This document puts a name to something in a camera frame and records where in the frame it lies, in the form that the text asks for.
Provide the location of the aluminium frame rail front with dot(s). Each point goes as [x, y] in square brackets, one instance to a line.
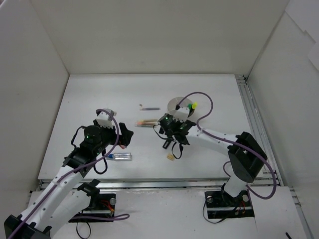
[108, 185]

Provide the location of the aluminium frame rail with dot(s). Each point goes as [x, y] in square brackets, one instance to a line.
[108, 185]
[258, 130]

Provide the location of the dark pen in clear sleeve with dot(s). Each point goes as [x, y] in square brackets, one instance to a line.
[149, 109]

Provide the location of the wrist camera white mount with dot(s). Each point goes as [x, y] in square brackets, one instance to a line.
[104, 118]
[181, 115]

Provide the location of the small wooden clip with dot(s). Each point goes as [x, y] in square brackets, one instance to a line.
[170, 157]

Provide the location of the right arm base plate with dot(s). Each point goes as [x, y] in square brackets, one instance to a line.
[219, 206]

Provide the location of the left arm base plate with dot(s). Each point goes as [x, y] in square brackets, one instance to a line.
[104, 208]

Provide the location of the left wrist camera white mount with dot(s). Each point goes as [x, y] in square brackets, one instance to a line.
[104, 118]

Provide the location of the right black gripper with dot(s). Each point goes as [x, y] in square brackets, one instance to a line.
[176, 133]

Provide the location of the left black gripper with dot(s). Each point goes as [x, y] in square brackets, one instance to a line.
[116, 135]

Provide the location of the aluminium frame rail right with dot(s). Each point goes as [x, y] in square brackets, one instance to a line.
[258, 130]

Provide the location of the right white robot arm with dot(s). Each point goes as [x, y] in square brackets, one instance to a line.
[245, 155]

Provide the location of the clear glue bottle blue cap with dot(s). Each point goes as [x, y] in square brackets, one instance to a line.
[120, 156]

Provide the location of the white round divided organizer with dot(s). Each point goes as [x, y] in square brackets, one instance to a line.
[171, 107]

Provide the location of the yellow cap black highlighter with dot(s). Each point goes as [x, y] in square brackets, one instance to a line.
[194, 105]

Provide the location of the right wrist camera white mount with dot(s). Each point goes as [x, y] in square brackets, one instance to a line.
[181, 115]

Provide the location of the orange tip brown marker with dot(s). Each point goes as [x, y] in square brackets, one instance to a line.
[149, 124]

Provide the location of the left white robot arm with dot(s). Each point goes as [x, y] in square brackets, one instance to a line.
[66, 196]

